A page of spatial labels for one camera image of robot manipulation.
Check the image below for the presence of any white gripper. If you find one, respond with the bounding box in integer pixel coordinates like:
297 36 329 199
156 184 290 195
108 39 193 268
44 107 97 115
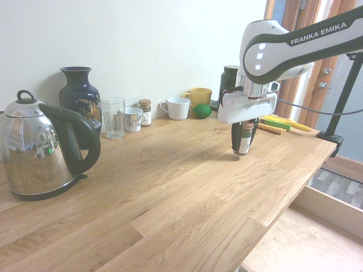
217 91 278 155

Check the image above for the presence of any seasoning jar with brown lid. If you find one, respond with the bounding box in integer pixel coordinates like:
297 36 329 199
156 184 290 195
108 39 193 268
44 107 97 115
237 120 255 156

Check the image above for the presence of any spice jar with copper lid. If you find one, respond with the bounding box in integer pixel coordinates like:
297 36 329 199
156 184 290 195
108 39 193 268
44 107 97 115
138 99 152 128

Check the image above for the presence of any light wooden drawer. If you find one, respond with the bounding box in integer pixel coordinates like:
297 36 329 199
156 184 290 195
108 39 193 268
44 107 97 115
239 185 363 272

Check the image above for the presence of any yellow cloth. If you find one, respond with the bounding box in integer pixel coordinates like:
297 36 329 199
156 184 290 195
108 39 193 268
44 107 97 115
258 114 287 135

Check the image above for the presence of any green lime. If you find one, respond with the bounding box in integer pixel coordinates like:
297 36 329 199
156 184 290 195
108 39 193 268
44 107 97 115
192 103 213 120

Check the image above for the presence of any black protein powder tub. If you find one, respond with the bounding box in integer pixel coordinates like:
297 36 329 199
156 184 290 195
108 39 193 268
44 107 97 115
218 65 240 99

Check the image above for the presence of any yellow plastic utensil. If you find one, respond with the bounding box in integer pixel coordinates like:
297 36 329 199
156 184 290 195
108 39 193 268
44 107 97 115
286 120 313 133

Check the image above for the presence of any yellow mug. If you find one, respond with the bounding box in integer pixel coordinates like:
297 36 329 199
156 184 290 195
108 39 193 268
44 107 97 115
181 87 213 110

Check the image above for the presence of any plain white mug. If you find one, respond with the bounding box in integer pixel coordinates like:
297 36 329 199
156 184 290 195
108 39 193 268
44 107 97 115
159 97 191 121

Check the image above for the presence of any black table clamp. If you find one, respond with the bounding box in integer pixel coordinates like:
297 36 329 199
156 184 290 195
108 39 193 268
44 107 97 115
316 130 344 158

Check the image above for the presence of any wooden glass door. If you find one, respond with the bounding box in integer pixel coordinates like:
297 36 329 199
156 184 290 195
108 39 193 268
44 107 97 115
297 0 363 164

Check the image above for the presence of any small patterned white mug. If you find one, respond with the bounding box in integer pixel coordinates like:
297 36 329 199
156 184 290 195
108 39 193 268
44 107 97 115
124 107 148 133

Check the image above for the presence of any clear drinking glass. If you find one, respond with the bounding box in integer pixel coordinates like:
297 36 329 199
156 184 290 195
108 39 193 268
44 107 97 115
100 97 126 139

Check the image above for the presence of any dark blue painted vase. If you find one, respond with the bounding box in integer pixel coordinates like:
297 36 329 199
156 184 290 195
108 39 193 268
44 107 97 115
58 66 102 150

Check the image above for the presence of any stainless steel electric kettle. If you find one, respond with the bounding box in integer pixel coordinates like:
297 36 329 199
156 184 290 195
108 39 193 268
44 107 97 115
0 90 102 202

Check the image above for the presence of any grey camera cable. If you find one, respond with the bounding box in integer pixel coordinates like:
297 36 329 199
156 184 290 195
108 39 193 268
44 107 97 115
276 97 363 116

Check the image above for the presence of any black camera stand pole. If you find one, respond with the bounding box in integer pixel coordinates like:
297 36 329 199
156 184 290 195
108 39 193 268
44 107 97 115
324 52 363 137

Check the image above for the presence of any wooden door frame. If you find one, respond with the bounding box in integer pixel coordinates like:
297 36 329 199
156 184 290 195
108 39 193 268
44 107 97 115
263 0 324 125

